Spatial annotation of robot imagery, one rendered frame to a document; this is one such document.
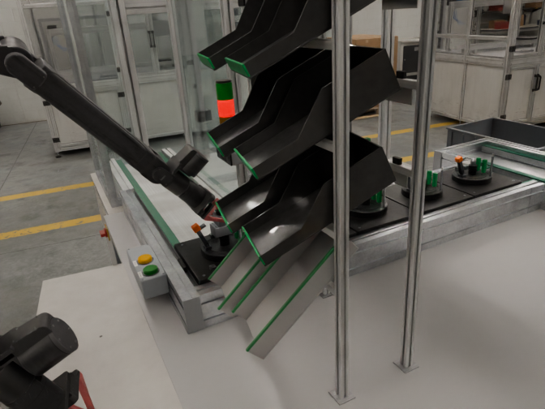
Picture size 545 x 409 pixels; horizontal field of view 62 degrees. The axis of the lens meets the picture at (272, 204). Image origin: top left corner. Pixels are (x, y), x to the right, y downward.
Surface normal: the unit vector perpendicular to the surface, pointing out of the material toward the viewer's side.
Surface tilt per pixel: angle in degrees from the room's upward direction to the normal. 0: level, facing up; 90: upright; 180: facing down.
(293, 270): 45
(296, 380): 0
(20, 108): 90
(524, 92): 90
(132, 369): 0
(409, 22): 90
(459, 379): 0
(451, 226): 90
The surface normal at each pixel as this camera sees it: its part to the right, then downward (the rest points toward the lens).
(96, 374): -0.07, -0.92
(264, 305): -0.72, -0.53
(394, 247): 0.45, 0.33
